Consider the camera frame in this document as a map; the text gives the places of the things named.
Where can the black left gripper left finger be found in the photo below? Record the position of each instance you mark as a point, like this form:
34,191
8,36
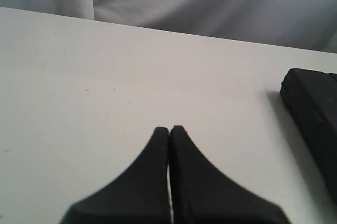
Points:
138,195

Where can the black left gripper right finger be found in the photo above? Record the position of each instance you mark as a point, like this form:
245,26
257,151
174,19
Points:
203,194

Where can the black plastic tool case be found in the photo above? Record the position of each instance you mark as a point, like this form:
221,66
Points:
310,97

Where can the white backdrop curtain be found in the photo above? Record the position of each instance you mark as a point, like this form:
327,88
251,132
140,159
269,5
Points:
308,24

